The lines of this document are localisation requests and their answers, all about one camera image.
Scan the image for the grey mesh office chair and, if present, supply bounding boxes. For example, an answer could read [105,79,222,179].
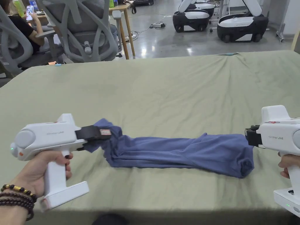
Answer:
[0,4,68,79]
[43,0,123,64]

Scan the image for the wooden table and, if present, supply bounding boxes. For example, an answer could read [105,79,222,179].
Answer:
[109,0,137,60]

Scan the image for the person's left forearm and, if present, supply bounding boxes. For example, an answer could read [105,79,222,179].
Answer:
[0,184,38,225]

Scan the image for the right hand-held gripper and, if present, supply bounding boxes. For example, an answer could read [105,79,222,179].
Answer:
[244,105,300,219]

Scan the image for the white and black robot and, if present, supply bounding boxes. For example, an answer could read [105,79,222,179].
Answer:
[194,0,216,18]
[217,0,269,44]
[173,0,210,33]

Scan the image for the person's legs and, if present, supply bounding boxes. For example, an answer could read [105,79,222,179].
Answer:
[92,213,130,225]

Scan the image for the dark blue shirt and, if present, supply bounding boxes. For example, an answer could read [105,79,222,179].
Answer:
[83,118,255,179]

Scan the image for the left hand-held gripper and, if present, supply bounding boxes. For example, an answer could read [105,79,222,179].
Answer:
[11,113,112,212]

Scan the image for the person's left hand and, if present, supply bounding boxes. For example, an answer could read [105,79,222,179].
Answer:
[10,151,74,197]

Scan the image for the person's right hand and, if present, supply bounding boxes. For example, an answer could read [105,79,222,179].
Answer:
[277,152,300,175]

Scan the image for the bed with pale green sheet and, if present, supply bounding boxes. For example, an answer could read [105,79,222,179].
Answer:
[0,50,300,225]

